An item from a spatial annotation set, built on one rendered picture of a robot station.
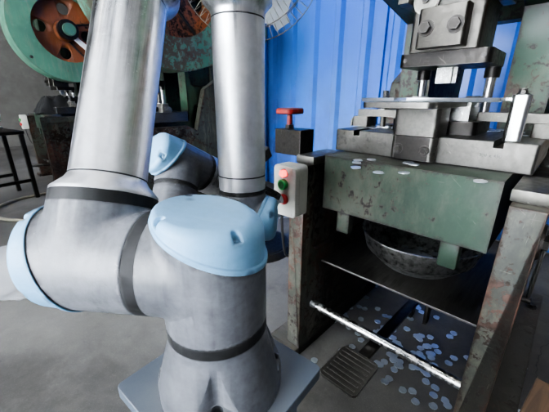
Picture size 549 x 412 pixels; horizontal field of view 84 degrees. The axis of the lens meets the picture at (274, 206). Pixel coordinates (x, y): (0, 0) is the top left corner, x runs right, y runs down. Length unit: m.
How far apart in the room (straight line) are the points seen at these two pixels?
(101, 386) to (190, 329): 0.82
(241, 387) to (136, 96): 0.34
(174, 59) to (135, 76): 1.41
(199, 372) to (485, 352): 0.56
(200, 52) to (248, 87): 1.46
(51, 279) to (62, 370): 0.88
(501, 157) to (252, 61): 0.54
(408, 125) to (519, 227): 0.31
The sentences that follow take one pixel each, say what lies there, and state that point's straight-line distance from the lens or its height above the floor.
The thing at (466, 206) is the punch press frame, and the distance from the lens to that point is 0.71.
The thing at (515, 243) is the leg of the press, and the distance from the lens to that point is 0.65.
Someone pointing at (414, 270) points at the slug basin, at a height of 0.36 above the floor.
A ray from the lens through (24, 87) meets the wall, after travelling 6.95.
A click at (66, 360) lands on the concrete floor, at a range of 1.28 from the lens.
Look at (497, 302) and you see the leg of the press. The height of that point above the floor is 0.44.
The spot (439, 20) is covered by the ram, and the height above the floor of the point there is 0.95.
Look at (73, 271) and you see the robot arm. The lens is 0.36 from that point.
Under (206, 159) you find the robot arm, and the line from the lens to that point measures 0.58.
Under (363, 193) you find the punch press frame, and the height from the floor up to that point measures 0.57.
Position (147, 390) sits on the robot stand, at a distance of 0.46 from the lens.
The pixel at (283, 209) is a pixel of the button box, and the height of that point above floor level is 0.51.
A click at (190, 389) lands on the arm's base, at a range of 0.38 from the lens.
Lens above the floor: 0.79
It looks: 20 degrees down
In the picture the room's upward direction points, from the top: straight up
